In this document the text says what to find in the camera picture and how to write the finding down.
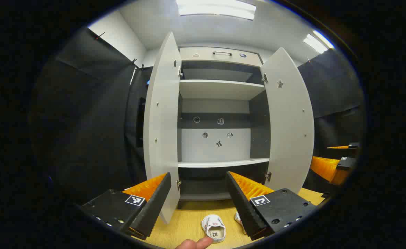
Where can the large ceiling light panel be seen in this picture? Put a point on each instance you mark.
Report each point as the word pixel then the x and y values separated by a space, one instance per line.
pixel 216 8

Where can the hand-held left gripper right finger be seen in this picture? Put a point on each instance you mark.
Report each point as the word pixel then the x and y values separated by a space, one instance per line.
pixel 246 207

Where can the white shoe cabinet door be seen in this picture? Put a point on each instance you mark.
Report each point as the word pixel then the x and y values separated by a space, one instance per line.
pixel 161 121
pixel 289 121

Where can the white yellow-soled shoe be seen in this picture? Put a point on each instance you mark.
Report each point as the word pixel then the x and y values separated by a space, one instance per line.
pixel 239 221
pixel 214 226

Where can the white cabinet drawer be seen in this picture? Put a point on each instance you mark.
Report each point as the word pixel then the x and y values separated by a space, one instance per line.
pixel 202 55

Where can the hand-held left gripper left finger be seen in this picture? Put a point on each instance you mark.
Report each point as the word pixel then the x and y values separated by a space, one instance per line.
pixel 154 207

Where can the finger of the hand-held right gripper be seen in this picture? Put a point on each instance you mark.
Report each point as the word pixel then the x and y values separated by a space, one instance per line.
pixel 327 167
pixel 353 145

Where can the black flat panel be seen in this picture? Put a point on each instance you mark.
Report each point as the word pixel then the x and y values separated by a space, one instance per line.
pixel 140 121

